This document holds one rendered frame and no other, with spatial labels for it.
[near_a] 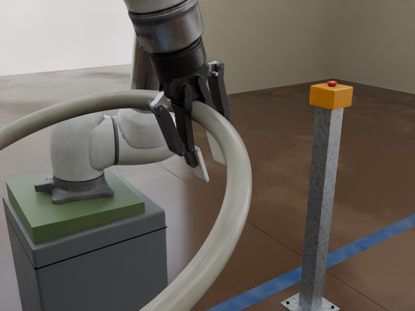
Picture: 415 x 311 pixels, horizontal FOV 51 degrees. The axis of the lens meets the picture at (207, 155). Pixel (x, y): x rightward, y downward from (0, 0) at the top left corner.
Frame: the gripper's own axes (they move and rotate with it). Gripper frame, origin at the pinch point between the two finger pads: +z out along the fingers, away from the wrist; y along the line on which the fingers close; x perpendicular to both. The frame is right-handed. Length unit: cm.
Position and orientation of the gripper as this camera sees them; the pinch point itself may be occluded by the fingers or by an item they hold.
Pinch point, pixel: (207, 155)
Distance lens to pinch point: 71.0
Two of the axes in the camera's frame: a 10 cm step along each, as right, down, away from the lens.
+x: 6.7, 3.4, -6.6
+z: 2.2, 7.5, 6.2
